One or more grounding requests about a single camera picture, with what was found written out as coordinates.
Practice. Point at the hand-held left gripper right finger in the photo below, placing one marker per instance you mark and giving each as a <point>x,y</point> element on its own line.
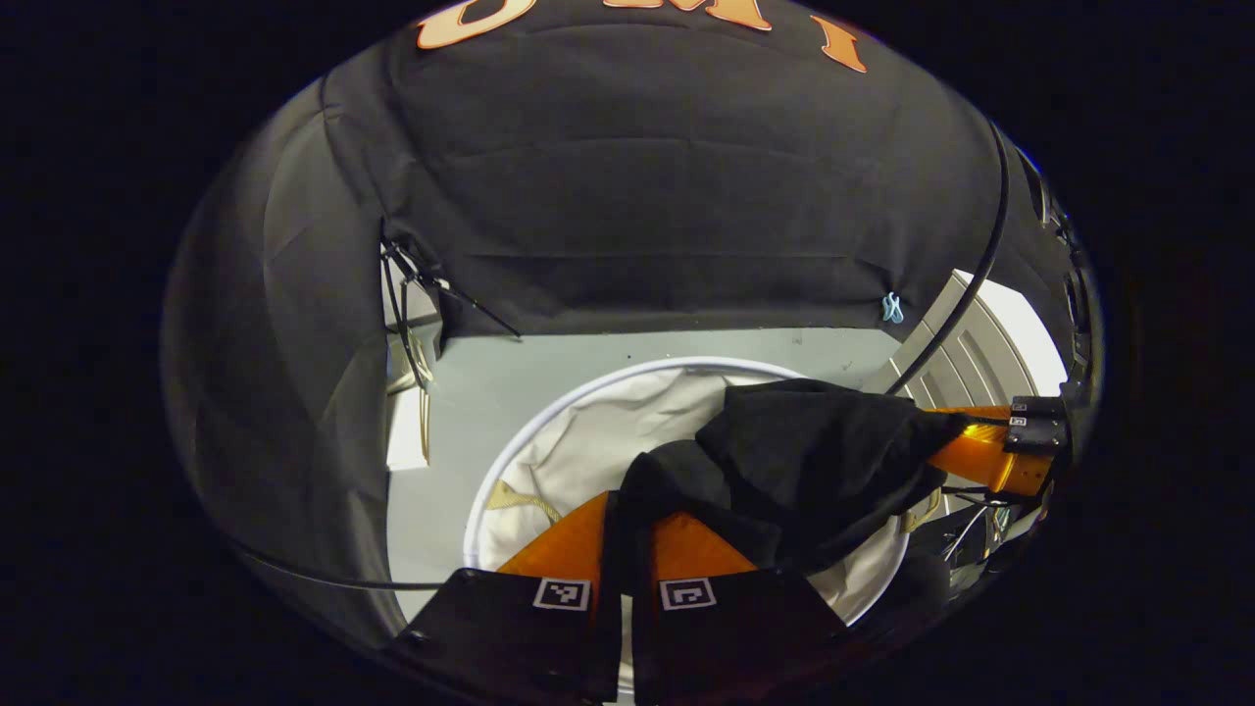
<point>643,637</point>

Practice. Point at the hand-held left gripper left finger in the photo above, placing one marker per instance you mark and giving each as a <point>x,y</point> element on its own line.
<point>608,628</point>

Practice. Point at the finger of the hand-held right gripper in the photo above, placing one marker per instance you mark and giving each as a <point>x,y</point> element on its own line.
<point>1039,410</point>
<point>990,456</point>

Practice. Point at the black knit garment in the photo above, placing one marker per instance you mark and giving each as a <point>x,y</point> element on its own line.
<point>804,451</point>

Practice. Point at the white round laundry hamper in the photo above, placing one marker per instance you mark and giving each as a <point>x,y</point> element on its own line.
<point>588,441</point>

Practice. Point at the blue plastic clip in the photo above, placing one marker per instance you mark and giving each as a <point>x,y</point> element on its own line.
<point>892,307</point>

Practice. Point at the white box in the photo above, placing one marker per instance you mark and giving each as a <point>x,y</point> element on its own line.
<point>407,436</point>

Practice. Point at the black tripod stand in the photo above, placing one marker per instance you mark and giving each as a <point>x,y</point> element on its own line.
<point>404,263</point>

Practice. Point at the black backdrop cloth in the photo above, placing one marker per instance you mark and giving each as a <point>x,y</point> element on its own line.
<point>637,196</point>

